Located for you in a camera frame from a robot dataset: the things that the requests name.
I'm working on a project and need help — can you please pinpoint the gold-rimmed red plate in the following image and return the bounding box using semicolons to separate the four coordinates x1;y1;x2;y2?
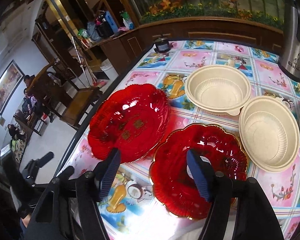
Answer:
149;123;248;220

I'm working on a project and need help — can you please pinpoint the large red scalloped plate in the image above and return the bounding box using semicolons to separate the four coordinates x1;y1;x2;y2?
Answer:
88;83;171;164

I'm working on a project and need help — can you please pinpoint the beige plastic bowl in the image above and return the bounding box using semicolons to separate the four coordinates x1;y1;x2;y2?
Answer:
185;64;251;116
239;96;300;173

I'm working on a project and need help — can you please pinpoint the wooden chair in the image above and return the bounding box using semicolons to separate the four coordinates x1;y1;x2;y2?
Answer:
27;62;103;130

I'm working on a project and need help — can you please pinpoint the white plastic bucket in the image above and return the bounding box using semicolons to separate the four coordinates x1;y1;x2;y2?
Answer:
100;59;119;81

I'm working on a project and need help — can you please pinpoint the wooden sideboard counter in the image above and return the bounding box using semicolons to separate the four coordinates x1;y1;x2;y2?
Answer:
93;16;283;74

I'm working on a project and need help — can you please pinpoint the small black timer device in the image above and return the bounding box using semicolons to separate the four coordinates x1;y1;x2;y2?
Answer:
154;37;171;53

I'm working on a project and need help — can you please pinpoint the black kettle on counter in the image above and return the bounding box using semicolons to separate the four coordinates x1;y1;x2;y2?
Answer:
95;17;114;38

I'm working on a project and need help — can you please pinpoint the stainless steel thermos jug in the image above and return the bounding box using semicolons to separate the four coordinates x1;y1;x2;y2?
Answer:
278;0;300;82

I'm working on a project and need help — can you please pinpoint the blue bottle on counter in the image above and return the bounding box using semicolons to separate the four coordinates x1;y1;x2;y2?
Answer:
106;11;118;33

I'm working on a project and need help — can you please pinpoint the framed wall painting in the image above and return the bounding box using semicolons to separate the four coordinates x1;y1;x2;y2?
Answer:
0;60;24;115

